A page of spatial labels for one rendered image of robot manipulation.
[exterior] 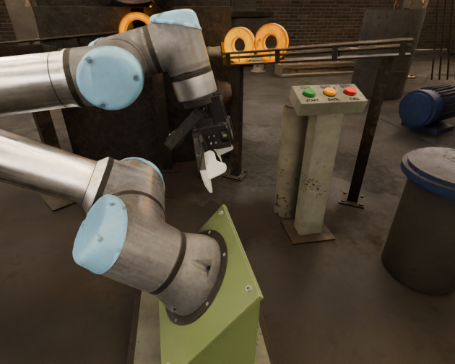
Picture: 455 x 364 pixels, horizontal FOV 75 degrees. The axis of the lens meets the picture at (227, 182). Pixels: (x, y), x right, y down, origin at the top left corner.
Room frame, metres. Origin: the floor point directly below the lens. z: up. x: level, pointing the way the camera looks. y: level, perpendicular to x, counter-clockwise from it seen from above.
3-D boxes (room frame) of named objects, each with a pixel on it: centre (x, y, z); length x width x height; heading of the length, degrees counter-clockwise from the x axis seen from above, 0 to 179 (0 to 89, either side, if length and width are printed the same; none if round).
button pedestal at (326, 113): (1.04, -0.35, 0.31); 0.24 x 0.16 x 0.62; 100
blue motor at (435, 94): (2.44, -1.71, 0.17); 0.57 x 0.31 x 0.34; 120
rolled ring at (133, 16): (1.66, 0.44, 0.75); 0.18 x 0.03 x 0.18; 99
